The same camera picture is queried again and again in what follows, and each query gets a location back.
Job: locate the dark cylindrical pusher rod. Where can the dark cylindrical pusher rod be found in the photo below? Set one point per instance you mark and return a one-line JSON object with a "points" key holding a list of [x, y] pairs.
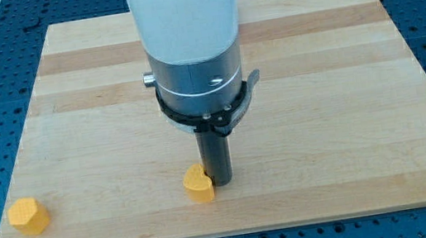
{"points": [[214, 152]]}

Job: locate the black clamp ring with lever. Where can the black clamp ring with lever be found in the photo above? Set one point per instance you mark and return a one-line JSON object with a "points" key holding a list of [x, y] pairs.
{"points": [[221, 122]]}

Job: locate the yellow heart block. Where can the yellow heart block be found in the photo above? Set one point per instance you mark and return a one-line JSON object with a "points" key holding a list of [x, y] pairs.
{"points": [[197, 185]]}

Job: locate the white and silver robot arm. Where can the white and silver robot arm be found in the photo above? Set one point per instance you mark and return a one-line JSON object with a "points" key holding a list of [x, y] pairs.
{"points": [[193, 49]]}

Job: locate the light wooden board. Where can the light wooden board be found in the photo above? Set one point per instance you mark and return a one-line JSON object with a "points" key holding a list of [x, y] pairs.
{"points": [[336, 128]]}

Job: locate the yellow hexagon block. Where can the yellow hexagon block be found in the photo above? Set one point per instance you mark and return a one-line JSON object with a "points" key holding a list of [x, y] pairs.
{"points": [[28, 216]]}

